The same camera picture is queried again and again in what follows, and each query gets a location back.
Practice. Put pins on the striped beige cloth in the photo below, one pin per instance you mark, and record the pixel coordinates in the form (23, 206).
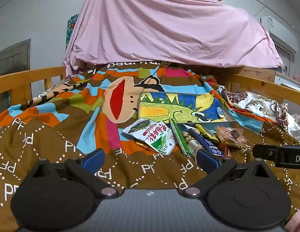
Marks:
(55, 94)

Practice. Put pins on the green stick snack packet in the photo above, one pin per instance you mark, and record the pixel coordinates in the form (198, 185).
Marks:
(179, 137)

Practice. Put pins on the blue stick snack packet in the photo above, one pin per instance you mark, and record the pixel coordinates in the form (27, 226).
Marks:
(208, 143)

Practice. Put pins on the gold foil snack packet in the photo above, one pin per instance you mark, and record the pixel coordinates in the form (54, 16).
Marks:
(145, 147)

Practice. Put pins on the grey door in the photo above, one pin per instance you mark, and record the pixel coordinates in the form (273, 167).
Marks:
(12, 58)

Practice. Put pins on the printed blanket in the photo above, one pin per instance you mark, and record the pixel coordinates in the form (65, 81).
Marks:
(55, 130)

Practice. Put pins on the floral quilt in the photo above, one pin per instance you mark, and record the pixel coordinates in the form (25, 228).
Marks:
(261, 106)

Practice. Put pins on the cracker packet with red print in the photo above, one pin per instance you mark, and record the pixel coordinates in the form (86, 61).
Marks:
(231, 135)

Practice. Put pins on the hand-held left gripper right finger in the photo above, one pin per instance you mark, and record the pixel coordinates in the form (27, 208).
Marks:
(208, 161)

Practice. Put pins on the yellow snack packet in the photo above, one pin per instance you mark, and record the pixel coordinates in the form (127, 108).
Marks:
(208, 133)

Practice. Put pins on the white air conditioner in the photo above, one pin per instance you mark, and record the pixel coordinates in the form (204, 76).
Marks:
(280, 31)

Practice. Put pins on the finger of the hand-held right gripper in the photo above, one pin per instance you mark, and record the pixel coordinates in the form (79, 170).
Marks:
(266, 152)

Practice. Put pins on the metal tray with dinosaur drawing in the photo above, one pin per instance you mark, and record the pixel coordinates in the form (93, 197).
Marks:
(164, 108)

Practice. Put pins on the wooden bed frame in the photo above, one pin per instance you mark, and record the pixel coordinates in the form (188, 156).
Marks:
(19, 77)

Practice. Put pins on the mushroom snack packet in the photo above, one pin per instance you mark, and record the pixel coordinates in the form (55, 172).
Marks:
(188, 138)

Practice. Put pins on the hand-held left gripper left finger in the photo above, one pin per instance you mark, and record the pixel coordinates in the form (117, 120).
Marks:
(94, 161)

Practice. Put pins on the white green snack packet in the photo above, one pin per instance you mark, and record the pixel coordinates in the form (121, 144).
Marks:
(152, 135)

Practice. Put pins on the pink bed sheet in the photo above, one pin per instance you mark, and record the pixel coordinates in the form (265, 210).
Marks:
(152, 24)

